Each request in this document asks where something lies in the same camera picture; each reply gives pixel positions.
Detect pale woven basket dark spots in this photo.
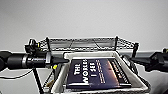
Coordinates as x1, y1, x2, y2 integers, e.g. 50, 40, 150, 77
49, 50, 152, 94

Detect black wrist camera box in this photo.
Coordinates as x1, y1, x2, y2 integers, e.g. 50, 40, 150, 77
24, 38, 43, 55

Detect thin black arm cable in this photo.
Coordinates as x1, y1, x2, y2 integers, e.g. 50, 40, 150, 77
0, 68, 35, 81

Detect black wire shelf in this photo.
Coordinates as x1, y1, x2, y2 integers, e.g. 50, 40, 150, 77
28, 35, 141, 94

